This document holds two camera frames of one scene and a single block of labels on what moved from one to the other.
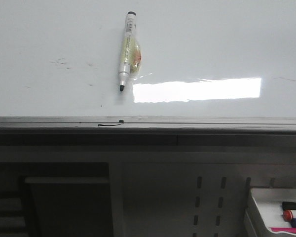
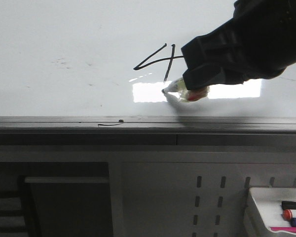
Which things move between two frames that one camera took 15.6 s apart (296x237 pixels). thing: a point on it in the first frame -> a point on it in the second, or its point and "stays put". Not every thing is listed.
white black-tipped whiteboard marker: x=133 y=54 -> x=177 y=88
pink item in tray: x=295 y=230 stays put
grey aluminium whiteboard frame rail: x=40 y=131 stays put
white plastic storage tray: x=276 y=212 stays put
